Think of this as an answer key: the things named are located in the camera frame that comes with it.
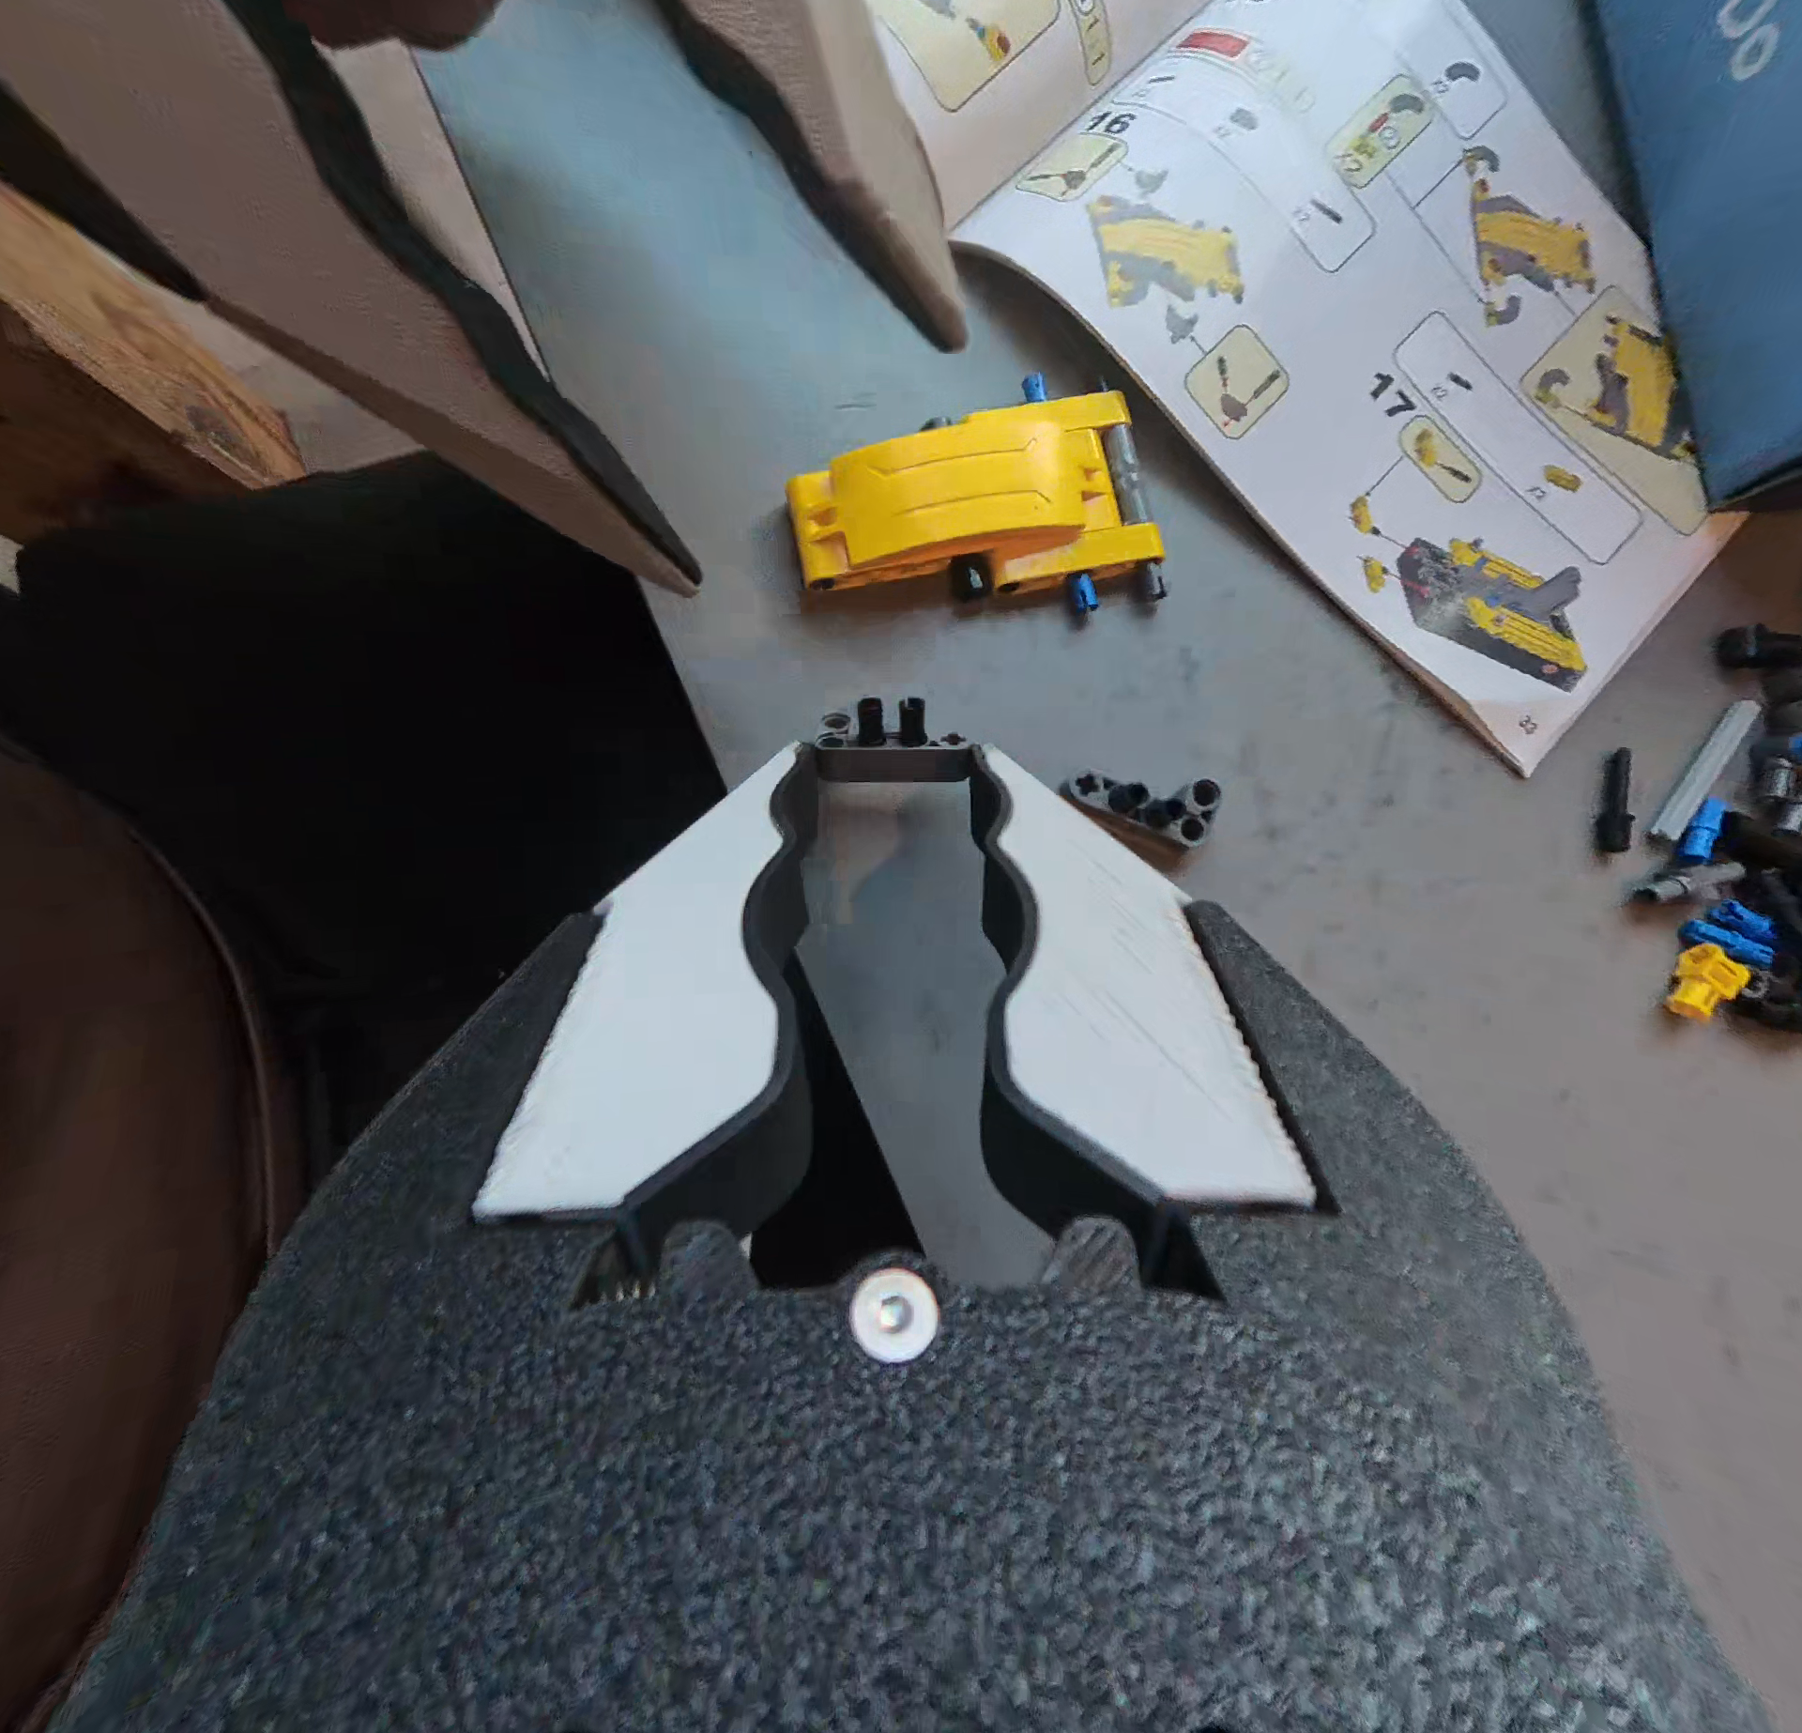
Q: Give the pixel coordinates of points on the wooden post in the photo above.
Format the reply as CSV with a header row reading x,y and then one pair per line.
x,y
113,352

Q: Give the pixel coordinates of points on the black axle brick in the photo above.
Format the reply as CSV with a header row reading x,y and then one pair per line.
x,y
1617,801

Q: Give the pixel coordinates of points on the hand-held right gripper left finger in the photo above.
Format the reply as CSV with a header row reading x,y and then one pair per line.
x,y
647,1044

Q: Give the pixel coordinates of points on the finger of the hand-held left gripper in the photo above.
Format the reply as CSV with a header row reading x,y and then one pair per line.
x,y
182,141
818,86

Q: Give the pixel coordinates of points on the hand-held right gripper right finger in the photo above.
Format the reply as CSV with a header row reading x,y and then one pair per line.
x,y
1141,1044

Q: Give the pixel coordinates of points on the yellow brick assembly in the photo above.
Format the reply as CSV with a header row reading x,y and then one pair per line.
x,y
973,494

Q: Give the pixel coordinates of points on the blue cardboard box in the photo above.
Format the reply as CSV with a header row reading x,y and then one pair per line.
x,y
1705,212

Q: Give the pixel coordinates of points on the grey desk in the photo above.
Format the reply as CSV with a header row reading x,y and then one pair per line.
x,y
1409,1059

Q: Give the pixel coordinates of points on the pile of small bricks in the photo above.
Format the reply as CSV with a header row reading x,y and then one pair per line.
x,y
1734,902

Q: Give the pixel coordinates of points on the open instruction booklet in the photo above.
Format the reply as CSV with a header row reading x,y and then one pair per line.
x,y
1339,282

